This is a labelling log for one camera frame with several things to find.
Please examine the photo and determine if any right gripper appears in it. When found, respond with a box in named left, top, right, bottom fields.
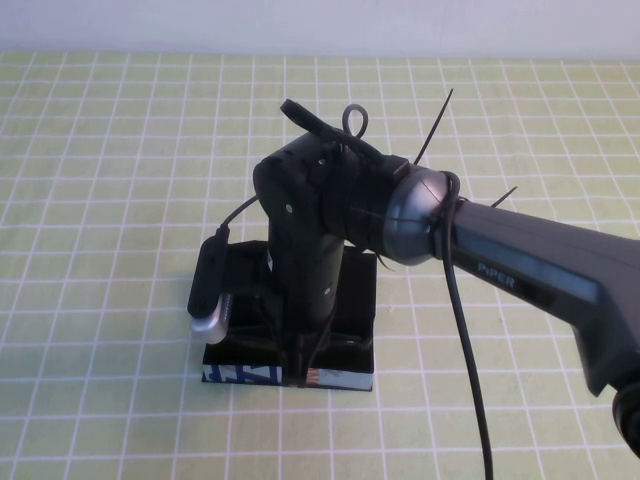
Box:
left=267, top=223, right=347, bottom=387

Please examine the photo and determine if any black glasses case printed side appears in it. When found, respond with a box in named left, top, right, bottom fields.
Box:
left=201, top=239, right=378, bottom=395

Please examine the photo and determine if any short black zip tie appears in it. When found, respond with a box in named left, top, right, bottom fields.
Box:
left=373, top=251, right=398, bottom=276
left=491, top=186, right=519, bottom=210

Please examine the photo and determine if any long black zip tie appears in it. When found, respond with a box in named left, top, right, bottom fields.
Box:
left=414, top=88, right=456, bottom=164

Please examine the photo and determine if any green checkered tablecloth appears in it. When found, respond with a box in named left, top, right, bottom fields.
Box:
left=0, top=49, right=640, bottom=480

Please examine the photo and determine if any right camera mount bracket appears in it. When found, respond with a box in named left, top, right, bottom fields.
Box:
left=225, top=241, right=282, bottom=322

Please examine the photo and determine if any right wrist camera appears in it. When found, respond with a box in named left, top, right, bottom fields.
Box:
left=186, top=233, right=233, bottom=346

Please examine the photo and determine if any right camera black cable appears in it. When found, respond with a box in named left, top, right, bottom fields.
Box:
left=214, top=102, right=496, bottom=480

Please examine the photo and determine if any flat black gripper cable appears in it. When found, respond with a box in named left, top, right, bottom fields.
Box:
left=278, top=98, right=409, bottom=182

